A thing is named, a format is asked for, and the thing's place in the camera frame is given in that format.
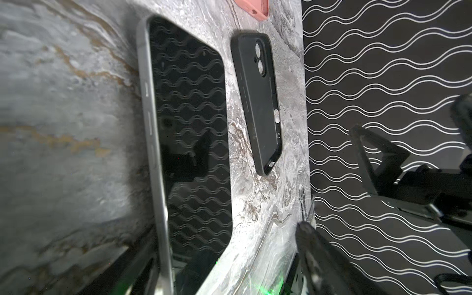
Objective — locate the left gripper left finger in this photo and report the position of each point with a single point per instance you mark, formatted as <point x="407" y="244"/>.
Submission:
<point x="136" y="272"/>

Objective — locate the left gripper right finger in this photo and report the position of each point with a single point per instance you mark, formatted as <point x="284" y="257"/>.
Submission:
<point x="326" y="271"/>

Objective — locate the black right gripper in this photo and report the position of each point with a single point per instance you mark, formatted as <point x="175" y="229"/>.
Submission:
<point x="436" y="194"/>

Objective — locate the black phone case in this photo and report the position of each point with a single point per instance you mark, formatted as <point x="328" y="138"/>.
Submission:
<point x="254" y="66"/>

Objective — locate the black phone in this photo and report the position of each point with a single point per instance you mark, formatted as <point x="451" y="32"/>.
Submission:
<point x="185" y="112"/>

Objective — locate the pink phone case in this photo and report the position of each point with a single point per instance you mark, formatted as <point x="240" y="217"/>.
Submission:
<point x="258" y="9"/>

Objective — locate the silver spanner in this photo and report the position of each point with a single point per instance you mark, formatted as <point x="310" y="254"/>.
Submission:
<point x="307" y="205"/>

